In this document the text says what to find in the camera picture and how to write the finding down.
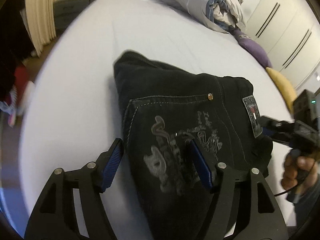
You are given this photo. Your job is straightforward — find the black denim pants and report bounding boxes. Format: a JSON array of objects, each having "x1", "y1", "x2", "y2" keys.
[{"x1": 114, "y1": 51, "x2": 273, "y2": 239}]

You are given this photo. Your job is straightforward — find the grey sleeve right forearm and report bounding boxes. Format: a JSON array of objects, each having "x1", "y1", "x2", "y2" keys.
[{"x1": 294, "y1": 176, "x2": 319, "y2": 228}]

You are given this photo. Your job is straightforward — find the right hand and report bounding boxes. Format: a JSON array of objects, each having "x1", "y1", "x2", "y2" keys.
[{"x1": 281, "y1": 152, "x2": 318, "y2": 195}]

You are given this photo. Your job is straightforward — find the yellow cushion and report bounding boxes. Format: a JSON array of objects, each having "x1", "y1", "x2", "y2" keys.
[{"x1": 266, "y1": 67, "x2": 298, "y2": 115}]

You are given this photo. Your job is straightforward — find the white bed sheet mattress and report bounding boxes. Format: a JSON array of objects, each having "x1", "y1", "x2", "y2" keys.
[{"x1": 18, "y1": 0, "x2": 296, "y2": 240}]

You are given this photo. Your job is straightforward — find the purple cushion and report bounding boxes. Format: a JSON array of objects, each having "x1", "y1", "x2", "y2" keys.
[{"x1": 230, "y1": 28, "x2": 272, "y2": 69}]

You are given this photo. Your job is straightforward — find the white wardrobe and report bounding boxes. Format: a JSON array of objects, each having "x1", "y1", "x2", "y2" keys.
[{"x1": 243, "y1": 0, "x2": 319, "y2": 88}]

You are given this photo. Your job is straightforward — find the rolled white duvet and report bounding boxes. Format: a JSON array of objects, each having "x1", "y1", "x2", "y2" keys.
[{"x1": 162, "y1": 0, "x2": 246, "y2": 33}]

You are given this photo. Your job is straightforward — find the dark grey nightstand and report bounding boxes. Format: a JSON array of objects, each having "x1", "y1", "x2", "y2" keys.
[{"x1": 53, "y1": 0, "x2": 95, "y2": 30}]

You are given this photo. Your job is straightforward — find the cream curtain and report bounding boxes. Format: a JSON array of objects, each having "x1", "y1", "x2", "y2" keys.
[{"x1": 25, "y1": 0, "x2": 56, "y2": 56}]

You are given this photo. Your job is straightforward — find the black cable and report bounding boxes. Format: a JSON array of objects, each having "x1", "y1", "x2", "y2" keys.
[{"x1": 273, "y1": 154, "x2": 317, "y2": 197}]

